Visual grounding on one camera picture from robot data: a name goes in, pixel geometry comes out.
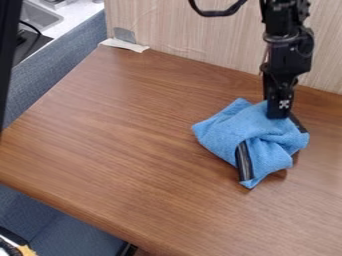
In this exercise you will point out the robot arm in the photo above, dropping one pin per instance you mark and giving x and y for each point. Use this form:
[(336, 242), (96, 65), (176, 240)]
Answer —
[(285, 16)]

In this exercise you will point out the toy sink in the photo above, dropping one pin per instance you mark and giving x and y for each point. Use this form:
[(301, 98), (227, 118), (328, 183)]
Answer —
[(38, 15)]

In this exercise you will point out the blue cloth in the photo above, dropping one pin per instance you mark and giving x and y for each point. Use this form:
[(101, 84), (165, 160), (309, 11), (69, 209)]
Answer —
[(249, 140)]

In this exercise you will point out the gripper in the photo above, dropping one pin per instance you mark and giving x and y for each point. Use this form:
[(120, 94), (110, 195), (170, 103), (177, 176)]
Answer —
[(289, 56)]

